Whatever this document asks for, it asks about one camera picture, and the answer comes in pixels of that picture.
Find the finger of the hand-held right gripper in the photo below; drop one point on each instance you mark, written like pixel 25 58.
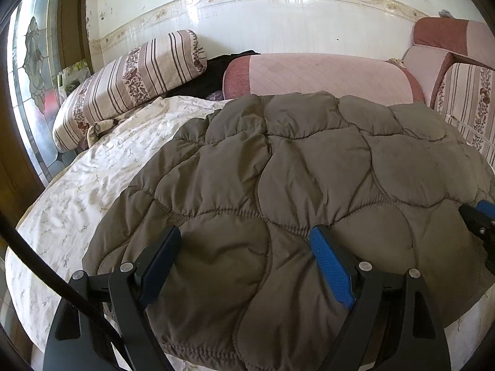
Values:
pixel 490 257
pixel 485 210

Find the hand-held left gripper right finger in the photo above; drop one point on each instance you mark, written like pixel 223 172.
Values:
pixel 332 270

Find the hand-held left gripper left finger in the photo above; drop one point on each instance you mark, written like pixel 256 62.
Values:
pixel 160 262

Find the olive quilted hooded jacket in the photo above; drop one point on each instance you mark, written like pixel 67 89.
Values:
pixel 290 170

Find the white floral bedsheet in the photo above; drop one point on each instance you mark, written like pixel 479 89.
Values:
pixel 89 185

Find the striped floral back cushion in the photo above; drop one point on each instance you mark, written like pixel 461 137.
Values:
pixel 471 100

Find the small floral cloth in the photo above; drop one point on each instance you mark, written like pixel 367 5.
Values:
pixel 96 126

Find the beige crumpled cloth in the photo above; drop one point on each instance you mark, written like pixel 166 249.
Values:
pixel 394 61

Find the purple cloth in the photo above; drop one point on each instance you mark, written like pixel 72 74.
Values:
pixel 216 96

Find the pink cushion stack at right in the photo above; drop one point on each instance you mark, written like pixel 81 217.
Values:
pixel 444 34

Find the striped floral bolster pillow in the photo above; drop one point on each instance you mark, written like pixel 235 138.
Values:
pixel 135 81

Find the black cloth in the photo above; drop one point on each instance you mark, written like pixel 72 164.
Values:
pixel 216 71

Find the small grey object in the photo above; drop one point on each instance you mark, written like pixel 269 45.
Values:
pixel 445 12

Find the green patterned bag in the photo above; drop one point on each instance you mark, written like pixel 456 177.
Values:
pixel 73 75

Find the stained glass wooden door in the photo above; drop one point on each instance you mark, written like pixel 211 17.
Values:
pixel 34 65

